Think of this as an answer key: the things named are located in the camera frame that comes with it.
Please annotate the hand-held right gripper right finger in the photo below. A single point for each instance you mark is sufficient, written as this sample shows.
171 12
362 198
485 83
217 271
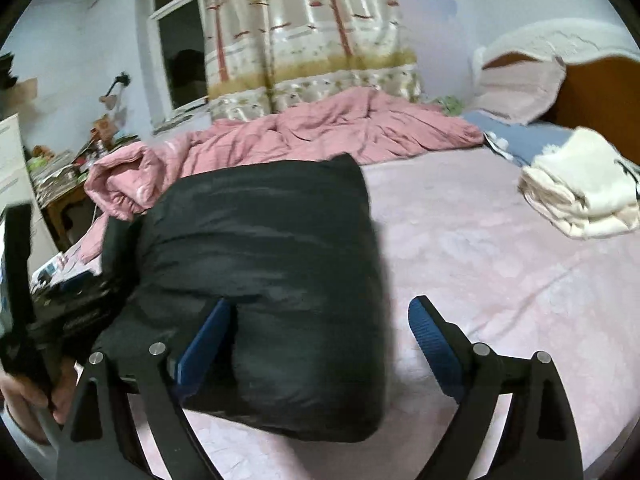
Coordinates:
435 345

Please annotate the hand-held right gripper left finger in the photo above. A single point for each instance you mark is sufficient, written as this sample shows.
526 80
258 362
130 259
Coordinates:
205 345

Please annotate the black puffer jacket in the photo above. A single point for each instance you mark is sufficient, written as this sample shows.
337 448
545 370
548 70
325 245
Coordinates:
275 260

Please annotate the person's left hand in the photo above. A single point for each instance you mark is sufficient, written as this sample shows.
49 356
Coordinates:
25 405

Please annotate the white power strip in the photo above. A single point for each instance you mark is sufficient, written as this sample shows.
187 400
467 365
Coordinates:
50 270

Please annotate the bed with pink sheet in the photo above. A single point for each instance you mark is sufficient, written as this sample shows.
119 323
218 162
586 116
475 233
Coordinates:
475 260

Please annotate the wooden desk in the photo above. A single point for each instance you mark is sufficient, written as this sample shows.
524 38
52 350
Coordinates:
65 200

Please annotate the stack of papers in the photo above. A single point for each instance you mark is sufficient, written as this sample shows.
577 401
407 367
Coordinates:
50 175

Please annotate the white drawer cabinet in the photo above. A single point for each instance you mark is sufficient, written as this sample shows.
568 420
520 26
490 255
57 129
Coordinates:
15 160

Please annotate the cream folded garment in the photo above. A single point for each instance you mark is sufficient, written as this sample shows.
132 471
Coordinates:
575 185

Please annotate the blue dotted pillow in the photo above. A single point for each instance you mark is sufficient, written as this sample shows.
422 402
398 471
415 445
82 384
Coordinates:
530 140

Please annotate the green patterned cloth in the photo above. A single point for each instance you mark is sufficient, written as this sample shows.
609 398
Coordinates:
450 105

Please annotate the pink checked quilt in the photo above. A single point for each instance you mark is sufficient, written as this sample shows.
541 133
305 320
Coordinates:
325 130

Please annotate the black hanging item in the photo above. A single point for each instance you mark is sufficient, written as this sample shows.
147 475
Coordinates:
7 72

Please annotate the pink pillow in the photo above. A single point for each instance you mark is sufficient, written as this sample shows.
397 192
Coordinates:
520 90

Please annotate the white framed window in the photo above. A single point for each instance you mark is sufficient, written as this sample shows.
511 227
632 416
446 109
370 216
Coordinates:
182 50

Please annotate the white and wooden headboard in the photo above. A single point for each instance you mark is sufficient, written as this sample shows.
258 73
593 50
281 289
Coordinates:
600 90

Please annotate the tree print curtain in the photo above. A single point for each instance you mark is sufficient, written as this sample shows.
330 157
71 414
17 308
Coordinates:
300 20

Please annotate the wall lamp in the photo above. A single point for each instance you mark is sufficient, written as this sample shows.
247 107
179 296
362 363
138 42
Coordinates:
107 101

